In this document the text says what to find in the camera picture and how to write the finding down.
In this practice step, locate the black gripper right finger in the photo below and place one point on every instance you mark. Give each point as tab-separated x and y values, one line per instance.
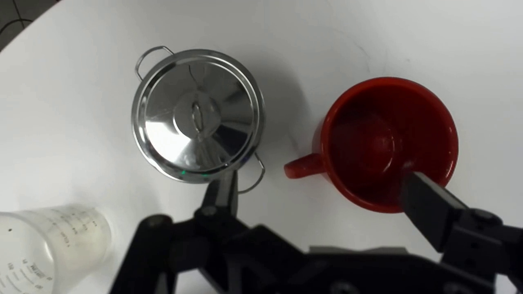
430	207

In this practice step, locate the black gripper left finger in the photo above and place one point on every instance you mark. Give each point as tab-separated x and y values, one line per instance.
220	196

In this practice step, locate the red mug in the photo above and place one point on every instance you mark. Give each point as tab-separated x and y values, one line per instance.
374	134

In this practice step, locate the steel pot with lid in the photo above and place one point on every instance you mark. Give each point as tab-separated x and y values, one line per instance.
196	114

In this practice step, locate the clear plastic measuring cup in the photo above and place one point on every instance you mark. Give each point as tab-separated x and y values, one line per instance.
52	248

